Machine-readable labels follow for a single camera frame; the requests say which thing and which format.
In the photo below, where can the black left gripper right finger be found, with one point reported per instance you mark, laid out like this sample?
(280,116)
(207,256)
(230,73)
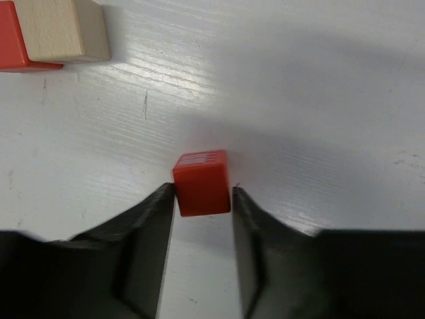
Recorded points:
(335,273)

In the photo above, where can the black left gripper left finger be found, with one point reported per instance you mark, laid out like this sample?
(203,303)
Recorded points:
(113,270)

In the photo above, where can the red cube block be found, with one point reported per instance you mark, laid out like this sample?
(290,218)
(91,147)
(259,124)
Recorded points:
(14,57)
(202,183)

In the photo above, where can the natural wood cube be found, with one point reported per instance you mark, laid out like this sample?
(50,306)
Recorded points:
(64,32)

